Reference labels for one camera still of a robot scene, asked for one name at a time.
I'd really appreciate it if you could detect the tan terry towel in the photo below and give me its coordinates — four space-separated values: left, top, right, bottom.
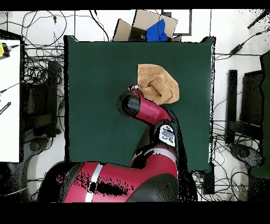
137 63 180 106

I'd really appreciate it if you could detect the dark green table cloth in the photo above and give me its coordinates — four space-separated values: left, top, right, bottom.
63 35 216 173

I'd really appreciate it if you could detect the blue garment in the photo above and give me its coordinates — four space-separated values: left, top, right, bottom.
146 18 169 42

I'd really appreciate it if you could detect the open cardboard box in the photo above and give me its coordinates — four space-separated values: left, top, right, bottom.
112 9 182 42

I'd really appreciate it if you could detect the black equipment rack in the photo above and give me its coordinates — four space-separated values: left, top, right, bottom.
21 60 62 138

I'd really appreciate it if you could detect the black power adapter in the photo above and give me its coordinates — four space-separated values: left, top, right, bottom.
229 43 245 55

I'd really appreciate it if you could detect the black equipment box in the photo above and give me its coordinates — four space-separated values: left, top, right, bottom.
239 70 265 127

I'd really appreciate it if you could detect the black block under table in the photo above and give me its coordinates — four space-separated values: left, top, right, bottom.
202 163 215 195

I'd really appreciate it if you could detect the white side table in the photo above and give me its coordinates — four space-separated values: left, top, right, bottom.
0 39 21 163

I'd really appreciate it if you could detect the black chair base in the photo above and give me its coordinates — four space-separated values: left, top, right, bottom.
229 143 264 169

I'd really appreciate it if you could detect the black marked strip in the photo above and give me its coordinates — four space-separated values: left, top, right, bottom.
0 101 12 116

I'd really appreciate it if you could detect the green cloth on side table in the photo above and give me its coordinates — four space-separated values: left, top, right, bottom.
250 50 270 179

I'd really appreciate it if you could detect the black rod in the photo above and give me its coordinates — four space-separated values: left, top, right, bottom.
247 9 270 30

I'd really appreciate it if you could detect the grey rectangular frame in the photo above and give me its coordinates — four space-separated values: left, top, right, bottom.
161 9 192 36

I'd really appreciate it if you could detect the black upright post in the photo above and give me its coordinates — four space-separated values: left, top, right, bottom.
225 69 238 145

